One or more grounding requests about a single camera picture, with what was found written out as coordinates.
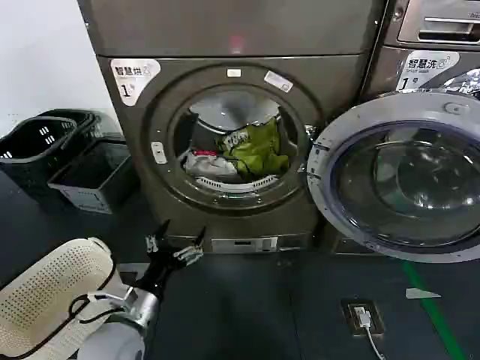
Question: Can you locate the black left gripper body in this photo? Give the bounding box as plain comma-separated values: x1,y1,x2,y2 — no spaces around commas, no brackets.
133,245,185,301

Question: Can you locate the white plug with cable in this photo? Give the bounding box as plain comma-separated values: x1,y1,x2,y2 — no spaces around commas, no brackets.
352,306,388,360

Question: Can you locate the white floor tape piece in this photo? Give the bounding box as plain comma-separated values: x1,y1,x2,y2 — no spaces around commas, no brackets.
405,287,443,300

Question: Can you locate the white garment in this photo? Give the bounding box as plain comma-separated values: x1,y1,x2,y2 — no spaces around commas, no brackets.
184,153,242,179

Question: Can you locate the large black slotted basket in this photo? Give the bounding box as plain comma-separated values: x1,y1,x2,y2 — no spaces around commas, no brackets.
0,116,80,206

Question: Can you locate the green printed garment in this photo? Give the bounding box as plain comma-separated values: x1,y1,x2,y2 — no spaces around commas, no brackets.
214,115,290,182

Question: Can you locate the grey front-load dryer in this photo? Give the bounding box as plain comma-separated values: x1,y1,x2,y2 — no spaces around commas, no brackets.
76,0,391,257

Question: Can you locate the cream perforated laundry basket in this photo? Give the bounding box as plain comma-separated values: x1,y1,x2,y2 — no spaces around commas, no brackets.
0,237,116,360

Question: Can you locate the black basket with handle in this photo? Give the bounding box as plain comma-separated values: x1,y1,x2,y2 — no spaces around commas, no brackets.
37,108,128,152

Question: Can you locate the metal floor socket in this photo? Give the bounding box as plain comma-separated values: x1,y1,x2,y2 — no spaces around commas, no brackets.
340,298,386,335

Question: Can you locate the round glass dryer door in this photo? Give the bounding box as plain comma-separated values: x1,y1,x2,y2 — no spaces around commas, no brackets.
306,97,480,263

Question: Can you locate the white dryer label sticker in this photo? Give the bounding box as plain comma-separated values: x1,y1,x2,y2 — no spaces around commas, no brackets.
109,58,162,107

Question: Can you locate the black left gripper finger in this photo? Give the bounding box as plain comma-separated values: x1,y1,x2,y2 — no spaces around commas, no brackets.
145,219,171,254
172,226,207,269

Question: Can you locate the green floor tape line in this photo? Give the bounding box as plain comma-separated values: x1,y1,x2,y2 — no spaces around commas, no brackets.
400,259,469,360

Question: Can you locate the grey front-load washer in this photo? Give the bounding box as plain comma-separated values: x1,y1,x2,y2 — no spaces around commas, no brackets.
358,0,480,257

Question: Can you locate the white washer label sticker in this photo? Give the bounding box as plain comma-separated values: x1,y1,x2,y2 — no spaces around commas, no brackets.
396,51,461,92

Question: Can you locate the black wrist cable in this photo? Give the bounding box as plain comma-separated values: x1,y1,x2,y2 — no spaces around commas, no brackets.
10,294,131,360

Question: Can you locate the grey rectangular plastic basket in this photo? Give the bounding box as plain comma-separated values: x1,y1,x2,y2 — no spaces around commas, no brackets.
47,139,133,215

